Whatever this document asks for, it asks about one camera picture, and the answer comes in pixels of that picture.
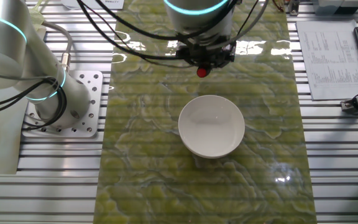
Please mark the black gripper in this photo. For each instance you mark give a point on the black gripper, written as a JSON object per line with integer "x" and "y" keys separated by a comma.
{"x": 210, "y": 56}

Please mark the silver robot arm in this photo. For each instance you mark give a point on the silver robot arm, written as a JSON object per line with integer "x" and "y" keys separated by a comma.
{"x": 42, "y": 77}

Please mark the white bowl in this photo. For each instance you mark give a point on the white bowl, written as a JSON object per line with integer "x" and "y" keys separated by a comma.
{"x": 211, "y": 130}

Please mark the green marble pattern mat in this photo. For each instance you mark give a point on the green marble pattern mat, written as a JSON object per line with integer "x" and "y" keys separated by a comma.
{"x": 166, "y": 155}

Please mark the printed table paper sheet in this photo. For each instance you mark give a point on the printed table paper sheet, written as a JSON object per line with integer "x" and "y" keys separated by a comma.
{"x": 331, "y": 59}

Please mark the grey metal block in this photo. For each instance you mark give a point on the grey metal block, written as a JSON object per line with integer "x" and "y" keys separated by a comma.
{"x": 337, "y": 6}

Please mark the yellow-green fly swatter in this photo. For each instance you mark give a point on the yellow-green fly swatter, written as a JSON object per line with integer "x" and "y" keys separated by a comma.
{"x": 37, "y": 17}

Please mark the small metal bracket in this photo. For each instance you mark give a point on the small metal bracket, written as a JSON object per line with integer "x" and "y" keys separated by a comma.
{"x": 293, "y": 7}

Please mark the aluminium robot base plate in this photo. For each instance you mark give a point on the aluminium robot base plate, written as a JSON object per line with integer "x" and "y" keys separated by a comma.
{"x": 89, "y": 93}

